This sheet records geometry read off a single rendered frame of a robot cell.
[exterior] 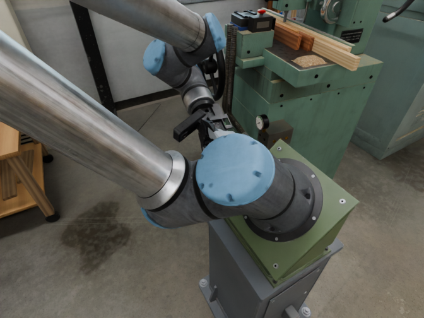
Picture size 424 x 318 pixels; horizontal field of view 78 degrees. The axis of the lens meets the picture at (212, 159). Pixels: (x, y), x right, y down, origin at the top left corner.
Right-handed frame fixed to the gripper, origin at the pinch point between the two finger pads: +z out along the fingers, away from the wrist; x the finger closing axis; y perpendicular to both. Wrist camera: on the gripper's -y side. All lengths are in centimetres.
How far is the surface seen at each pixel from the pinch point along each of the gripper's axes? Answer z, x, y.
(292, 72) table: -25.0, -6.3, 35.3
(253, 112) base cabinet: -37, 26, 38
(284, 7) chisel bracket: -56, -11, 47
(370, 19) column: -48, -11, 87
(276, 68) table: -33.1, -1.6, 35.4
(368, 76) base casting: -31, 6, 87
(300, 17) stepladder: -124, 32, 120
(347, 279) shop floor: 42, 62, 66
